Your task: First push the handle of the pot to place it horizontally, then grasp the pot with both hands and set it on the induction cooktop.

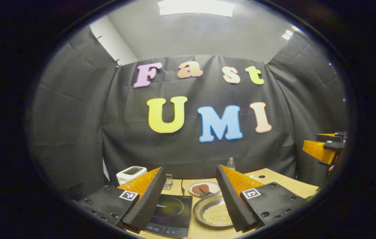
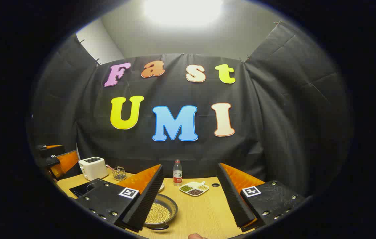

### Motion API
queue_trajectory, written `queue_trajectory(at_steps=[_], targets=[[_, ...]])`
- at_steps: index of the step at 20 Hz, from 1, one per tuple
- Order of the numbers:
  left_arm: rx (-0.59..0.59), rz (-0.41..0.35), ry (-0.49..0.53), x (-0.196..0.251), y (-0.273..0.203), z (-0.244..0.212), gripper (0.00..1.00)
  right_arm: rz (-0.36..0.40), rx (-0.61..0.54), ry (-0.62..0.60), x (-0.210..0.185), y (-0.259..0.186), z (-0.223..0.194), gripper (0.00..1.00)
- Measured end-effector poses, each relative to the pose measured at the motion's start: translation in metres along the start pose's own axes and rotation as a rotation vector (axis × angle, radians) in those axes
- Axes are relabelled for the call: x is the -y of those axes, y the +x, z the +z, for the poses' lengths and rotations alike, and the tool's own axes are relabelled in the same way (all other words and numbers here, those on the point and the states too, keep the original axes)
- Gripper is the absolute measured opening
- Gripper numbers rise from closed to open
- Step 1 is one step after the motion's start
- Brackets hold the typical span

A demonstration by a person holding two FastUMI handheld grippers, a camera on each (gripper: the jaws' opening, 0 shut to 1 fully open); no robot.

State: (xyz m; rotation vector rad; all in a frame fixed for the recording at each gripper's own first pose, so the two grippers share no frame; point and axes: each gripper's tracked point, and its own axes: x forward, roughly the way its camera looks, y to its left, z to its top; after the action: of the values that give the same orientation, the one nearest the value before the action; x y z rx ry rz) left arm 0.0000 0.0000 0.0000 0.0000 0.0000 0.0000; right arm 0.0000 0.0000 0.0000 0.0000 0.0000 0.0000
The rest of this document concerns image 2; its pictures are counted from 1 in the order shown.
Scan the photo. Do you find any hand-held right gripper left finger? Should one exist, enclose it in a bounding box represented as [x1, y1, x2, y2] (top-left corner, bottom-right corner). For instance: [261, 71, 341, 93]
[74, 164, 164, 232]

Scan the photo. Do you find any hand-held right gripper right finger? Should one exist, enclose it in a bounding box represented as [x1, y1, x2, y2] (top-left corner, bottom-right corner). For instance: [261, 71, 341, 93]
[217, 162, 306, 233]

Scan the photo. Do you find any stainless steel pot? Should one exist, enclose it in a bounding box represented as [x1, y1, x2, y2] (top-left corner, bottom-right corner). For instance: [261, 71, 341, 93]
[143, 194, 179, 231]

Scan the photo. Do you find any black induction cooktop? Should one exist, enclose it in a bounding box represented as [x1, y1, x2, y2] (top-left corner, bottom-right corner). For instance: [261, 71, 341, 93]
[69, 179, 109, 199]

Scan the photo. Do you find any pile of soybeans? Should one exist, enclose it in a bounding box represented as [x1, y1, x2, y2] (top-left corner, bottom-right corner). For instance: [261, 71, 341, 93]
[145, 203, 172, 224]

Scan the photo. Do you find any white toaster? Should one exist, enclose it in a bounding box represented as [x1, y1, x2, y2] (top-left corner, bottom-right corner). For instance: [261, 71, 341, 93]
[78, 157, 109, 181]

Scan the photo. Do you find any clear plastic water bottle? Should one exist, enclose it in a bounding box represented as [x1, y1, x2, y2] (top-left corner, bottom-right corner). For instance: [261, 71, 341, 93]
[173, 160, 183, 186]

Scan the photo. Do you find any white divided dish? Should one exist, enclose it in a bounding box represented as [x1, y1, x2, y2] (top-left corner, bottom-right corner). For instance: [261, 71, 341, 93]
[179, 181, 210, 197]

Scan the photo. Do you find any black backdrop cloth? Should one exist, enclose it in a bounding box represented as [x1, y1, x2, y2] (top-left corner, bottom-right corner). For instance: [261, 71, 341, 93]
[27, 22, 354, 196]

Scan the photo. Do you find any wire mesh utensil holder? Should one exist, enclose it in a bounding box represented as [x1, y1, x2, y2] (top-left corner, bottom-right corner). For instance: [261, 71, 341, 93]
[112, 166, 127, 181]

